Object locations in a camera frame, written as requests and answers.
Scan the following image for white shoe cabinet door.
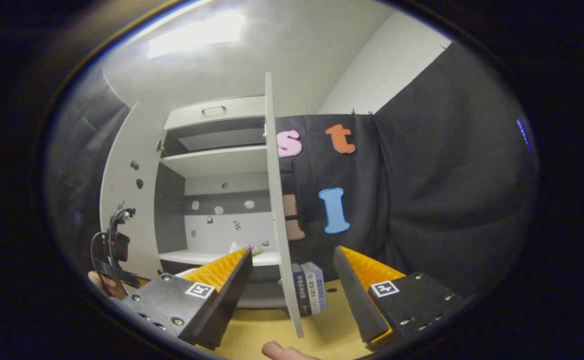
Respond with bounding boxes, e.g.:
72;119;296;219
99;100;168;281
264;72;305;339

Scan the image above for grey blue book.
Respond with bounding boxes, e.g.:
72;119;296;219
306;261;328;311

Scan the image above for white canvas shoe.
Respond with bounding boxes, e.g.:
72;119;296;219
228;241;265;256

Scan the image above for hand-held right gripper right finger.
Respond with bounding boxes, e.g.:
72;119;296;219
333;245;466;351

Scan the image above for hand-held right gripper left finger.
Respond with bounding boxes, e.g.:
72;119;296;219
119;246;254;351

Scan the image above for white cabinet drawer front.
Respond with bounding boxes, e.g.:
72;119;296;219
164;96;266;131

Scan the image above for white shoe cabinet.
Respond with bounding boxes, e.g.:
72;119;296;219
154;96;285;308

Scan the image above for ceiling light panel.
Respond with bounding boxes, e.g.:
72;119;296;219
147;12;248;60

